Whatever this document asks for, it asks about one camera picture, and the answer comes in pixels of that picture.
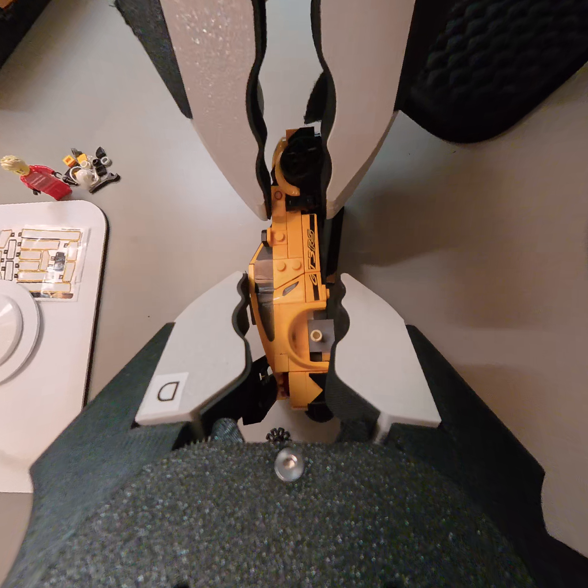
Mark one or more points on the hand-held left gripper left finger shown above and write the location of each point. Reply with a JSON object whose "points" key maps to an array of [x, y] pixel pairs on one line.
{"points": [[197, 353]]}

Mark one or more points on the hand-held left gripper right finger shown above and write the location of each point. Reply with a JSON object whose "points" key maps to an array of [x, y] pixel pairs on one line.
{"points": [[386, 367]]}

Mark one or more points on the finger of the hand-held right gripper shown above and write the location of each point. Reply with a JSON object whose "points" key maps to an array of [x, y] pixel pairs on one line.
{"points": [[216, 69], [367, 69]]}

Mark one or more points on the black lego wheel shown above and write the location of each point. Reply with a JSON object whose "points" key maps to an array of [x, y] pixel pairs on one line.
{"points": [[301, 160]]}

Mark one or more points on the orange lego car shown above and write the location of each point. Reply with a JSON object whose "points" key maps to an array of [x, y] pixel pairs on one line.
{"points": [[294, 275]]}

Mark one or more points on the lego sticker sheet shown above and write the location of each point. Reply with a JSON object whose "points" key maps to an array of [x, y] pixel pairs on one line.
{"points": [[41, 262]]}

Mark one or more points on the black lego gear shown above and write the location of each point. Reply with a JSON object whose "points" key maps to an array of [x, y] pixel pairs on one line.
{"points": [[278, 435]]}

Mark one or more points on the pile of small lego parts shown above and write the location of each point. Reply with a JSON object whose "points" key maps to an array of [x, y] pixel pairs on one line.
{"points": [[87, 172]]}

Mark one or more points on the red lego piece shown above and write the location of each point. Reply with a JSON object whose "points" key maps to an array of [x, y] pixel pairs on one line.
{"points": [[43, 181]]}

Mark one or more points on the black mesh chair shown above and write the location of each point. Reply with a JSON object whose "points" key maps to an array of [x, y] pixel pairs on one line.
{"points": [[505, 69]]}

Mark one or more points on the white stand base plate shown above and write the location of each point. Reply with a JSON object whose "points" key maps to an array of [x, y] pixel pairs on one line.
{"points": [[55, 367]]}

